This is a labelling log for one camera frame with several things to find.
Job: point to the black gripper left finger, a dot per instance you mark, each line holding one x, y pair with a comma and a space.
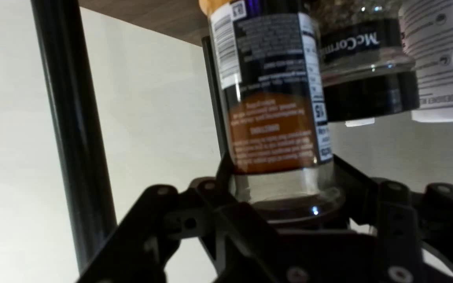
133, 245

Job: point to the dark wood metal shelf unit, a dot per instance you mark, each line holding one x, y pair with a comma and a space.
75, 130

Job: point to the orange-cap spice bottle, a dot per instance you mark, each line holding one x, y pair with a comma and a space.
268, 104

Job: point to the black-cap spice bottle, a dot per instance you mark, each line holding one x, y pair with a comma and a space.
369, 79

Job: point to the white cylindrical canister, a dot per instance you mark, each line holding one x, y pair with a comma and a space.
447, 52

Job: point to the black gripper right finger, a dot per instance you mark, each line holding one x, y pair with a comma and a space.
394, 236

